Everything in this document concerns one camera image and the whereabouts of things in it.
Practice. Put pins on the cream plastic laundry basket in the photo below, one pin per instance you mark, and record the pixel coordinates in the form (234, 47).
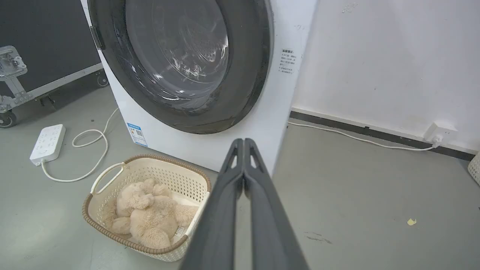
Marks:
(112, 195)

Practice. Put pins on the white front-load washing machine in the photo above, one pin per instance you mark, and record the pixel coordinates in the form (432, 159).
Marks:
(262, 123)

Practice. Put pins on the beige plush teddy bear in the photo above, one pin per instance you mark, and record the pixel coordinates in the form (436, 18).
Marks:
(150, 215)

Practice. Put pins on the white wall socket adapter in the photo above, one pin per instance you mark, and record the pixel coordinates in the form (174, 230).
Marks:
(441, 132)

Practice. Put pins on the yellow scrap on floor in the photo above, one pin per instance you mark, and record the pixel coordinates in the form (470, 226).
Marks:
(411, 222)

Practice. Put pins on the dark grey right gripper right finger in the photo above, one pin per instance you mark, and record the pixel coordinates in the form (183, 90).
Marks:
(270, 228)

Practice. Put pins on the white woven basket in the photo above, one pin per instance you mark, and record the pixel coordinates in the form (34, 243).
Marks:
(474, 168)

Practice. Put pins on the black flight case on wheels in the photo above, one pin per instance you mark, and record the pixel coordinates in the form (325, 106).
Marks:
(45, 45)

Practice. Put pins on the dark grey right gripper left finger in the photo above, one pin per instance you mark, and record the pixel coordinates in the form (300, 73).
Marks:
(217, 225)

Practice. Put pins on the round dark washing machine door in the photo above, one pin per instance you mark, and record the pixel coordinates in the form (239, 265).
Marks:
(240, 75)

